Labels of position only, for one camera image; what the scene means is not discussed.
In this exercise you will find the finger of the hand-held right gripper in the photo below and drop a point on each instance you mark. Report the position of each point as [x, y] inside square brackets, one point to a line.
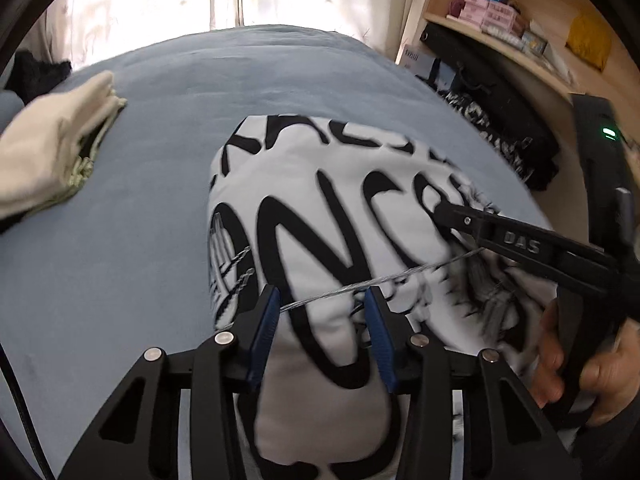
[515, 247]

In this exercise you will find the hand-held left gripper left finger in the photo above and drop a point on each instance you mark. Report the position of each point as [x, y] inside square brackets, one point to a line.
[262, 340]

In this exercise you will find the long black bag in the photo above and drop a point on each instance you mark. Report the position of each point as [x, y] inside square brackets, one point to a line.
[500, 95]

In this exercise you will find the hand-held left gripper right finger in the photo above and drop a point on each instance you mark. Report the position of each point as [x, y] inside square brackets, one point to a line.
[381, 345]

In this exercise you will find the black-and-white printed bag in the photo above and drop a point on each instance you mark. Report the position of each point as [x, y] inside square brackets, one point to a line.
[475, 120]

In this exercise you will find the black fuzzy garment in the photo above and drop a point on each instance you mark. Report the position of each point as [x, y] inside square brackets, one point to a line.
[35, 72]

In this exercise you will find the cream fleece garment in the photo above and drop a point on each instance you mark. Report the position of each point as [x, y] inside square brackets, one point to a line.
[55, 135]

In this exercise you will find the white box with blue print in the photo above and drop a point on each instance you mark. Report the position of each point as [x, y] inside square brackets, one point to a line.
[415, 60]

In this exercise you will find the black white printed jacket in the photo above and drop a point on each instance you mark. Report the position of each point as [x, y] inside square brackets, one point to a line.
[325, 200]

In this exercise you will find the stack of pink boxes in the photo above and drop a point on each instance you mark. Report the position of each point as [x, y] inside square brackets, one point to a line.
[490, 12]

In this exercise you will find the person's right hand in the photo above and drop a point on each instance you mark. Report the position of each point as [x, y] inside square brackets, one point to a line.
[549, 355]

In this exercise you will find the yellow bag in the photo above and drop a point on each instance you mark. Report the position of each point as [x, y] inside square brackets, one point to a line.
[590, 40]

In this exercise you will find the wooden shelf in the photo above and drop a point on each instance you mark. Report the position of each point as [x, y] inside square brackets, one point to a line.
[500, 45]

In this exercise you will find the bed with blue sheet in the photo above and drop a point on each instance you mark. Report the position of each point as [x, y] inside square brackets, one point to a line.
[150, 210]

